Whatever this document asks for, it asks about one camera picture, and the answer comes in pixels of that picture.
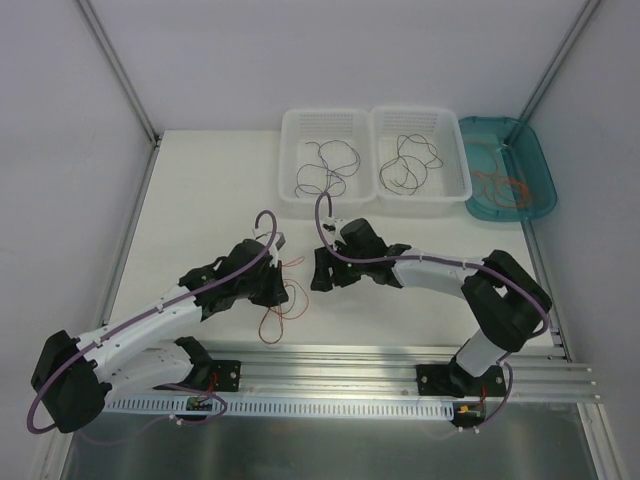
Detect black thin wire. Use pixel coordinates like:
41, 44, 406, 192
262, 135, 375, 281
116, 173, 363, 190
377, 154, 431, 196
394, 133, 444, 174

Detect white perforated basket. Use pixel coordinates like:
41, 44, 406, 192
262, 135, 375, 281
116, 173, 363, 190
278, 108, 376, 219
370, 105, 472, 218

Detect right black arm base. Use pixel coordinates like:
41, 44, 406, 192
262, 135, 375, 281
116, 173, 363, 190
415, 362, 507, 398

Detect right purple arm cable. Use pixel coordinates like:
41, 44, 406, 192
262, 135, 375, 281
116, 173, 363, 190
312, 192, 551, 436

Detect slotted white cable duct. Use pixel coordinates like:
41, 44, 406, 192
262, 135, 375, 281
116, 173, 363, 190
105, 395, 454, 421

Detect blue purple thin wire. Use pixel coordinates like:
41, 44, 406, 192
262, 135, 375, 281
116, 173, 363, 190
304, 139, 362, 199

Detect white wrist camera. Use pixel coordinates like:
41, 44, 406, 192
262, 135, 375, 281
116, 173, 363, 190
252, 228, 286, 267
321, 217, 346, 243

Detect dark brown thin wire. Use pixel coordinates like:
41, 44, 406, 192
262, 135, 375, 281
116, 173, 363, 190
293, 140, 347, 200

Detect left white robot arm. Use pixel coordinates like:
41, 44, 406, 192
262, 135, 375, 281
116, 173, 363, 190
31, 233, 288, 433

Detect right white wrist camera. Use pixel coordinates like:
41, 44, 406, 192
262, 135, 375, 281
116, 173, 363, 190
321, 217, 346, 243

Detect aluminium mounting rail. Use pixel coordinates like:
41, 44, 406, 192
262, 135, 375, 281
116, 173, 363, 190
99, 339, 601, 401

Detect right white perforated basket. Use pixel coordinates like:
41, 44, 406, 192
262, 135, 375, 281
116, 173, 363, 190
370, 105, 472, 218

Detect left white perforated basket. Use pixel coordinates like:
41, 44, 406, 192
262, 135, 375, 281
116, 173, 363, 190
278, 108, 376, 219

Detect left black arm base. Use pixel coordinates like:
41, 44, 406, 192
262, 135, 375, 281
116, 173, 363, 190
194, 359, 242, 392

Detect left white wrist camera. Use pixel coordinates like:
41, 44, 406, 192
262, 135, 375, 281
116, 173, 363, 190
252, 228, 286, 267

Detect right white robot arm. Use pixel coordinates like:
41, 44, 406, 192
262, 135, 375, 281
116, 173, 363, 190
311, 218, 552, 398

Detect teal plastic tray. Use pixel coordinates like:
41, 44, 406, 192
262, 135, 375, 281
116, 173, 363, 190
459, 116, 557, 223

